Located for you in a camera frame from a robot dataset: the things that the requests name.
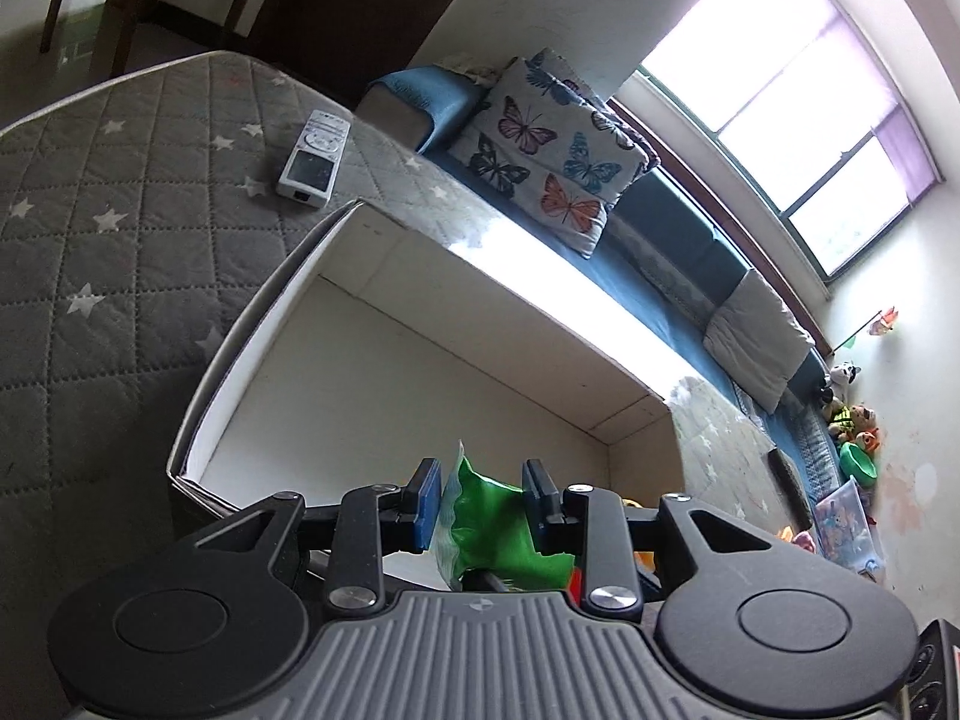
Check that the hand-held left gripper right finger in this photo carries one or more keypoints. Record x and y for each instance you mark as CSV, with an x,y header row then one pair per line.
x,y
534,499

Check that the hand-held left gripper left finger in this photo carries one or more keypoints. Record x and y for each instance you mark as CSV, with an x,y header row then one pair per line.
x,y
429,502

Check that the green plastic packet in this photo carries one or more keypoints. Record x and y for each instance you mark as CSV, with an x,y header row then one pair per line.
x,y
487,525

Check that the grey cardboard box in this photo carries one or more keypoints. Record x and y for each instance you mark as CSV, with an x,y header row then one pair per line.
x,y
420,382

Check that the pink small toy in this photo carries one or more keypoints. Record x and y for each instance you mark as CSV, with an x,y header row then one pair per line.
x,y
801,538

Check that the green plastic bowl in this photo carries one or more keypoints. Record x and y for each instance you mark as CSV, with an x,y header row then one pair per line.
x,y
859,461

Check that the black remote control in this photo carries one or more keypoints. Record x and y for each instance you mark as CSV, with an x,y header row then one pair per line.
x,y
791,484

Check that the orange plush toy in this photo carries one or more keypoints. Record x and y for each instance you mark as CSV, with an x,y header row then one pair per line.
x,y
855,424

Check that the white cushion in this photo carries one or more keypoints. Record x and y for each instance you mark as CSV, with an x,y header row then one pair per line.
x,y
757,337

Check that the blue sofa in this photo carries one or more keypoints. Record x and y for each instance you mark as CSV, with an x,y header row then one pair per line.
x,y
675,232

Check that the panda plush toy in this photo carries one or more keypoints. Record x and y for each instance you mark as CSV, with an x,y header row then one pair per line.
x,y
841,381

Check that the butterfly print pillow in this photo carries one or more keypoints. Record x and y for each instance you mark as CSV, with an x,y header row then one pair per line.
x,y
547,150
637,136

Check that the white remote control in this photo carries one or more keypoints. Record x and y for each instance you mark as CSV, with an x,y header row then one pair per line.
x,y
311,161

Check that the grey starred quilted mat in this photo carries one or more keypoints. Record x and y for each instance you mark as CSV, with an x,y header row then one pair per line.
x,y
112,277

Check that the window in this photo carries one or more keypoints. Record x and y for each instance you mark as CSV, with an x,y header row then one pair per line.
x,y
795,90

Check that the brown wooden door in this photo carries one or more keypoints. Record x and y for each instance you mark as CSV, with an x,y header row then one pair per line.
x,y
337,15

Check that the dark wooden console table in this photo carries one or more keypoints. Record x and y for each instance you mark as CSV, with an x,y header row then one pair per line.
x,y
139,7

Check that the wall pinwheel decoration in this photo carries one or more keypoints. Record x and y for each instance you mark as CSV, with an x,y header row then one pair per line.
x,y
881,324

